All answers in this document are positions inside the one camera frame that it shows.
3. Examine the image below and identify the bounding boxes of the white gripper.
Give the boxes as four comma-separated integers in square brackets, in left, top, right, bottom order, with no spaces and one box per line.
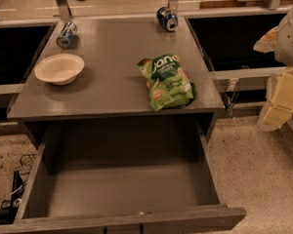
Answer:
[253,7,293,129]

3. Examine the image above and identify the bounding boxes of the green rice chip bag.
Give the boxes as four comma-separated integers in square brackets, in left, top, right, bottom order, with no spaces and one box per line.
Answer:
[138,54,196,111]

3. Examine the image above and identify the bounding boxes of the grey open top drawer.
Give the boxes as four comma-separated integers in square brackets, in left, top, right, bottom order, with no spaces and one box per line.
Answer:
[0,115,246,234]

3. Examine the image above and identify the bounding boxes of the dark blue soda can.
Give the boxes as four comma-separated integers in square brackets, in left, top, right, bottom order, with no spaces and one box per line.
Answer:
[156,7,179,31]

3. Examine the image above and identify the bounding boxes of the grey cabinet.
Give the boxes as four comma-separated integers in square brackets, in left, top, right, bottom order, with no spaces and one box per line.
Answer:
[6,16,226,148]

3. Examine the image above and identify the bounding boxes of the silver blue soda can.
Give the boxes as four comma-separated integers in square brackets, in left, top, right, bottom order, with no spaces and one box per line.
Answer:
[57,21,77,49]

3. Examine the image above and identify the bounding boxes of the white paper bowl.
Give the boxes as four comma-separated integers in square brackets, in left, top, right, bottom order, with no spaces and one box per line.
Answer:
[34,54,85,86]

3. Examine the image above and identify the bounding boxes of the left metal post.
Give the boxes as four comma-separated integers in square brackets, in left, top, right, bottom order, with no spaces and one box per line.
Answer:
[56,0,71,21]

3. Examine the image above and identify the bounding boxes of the black cables on floor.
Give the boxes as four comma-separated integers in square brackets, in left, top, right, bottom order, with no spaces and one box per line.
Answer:
[0,153,37,222]

